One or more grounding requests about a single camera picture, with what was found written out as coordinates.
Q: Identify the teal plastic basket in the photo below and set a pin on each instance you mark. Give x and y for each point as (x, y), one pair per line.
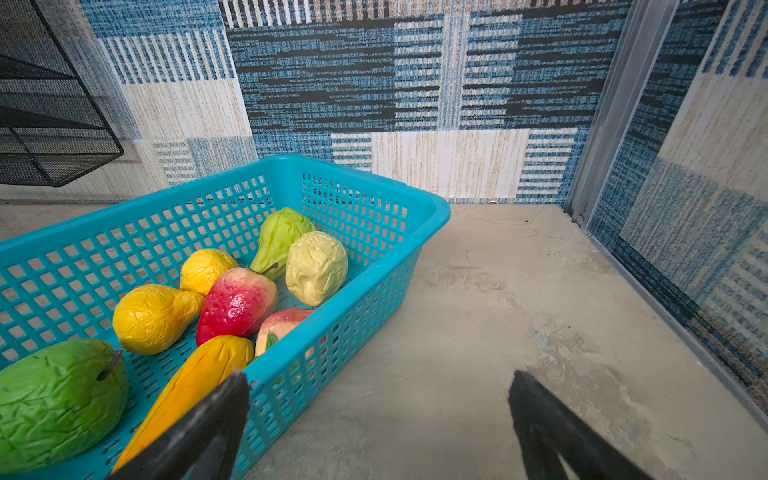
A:
(65, 281)

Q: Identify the light green toy pear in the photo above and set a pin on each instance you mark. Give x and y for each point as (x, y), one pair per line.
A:
(277, 234)

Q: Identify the red yellow toy apple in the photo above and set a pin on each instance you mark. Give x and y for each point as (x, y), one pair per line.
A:
(277, 326)

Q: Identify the black wire mesh shelf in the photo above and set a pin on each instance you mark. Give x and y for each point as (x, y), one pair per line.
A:
(52, 131)

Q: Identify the orange yellow toy mango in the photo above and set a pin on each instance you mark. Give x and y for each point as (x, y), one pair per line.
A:
(209, 366)

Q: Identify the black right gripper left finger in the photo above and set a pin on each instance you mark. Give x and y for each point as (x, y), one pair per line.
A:
(203, 444)

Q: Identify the yellow toy pear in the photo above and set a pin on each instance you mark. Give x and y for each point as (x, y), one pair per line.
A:
(151, 318)

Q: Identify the yellow toy lemon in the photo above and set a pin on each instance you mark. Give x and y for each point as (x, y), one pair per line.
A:
(201, 270)

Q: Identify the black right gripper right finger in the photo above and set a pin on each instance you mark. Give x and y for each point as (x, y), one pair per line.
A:
(553, 438)

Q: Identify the red toy strawberry fruit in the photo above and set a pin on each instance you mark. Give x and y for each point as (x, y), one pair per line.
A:
(237, 304)

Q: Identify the pale yellow toy fruit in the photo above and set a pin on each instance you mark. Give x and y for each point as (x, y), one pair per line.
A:
(317, 267)

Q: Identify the large green toy fruit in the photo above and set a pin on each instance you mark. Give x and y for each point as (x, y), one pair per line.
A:
(59, 402)

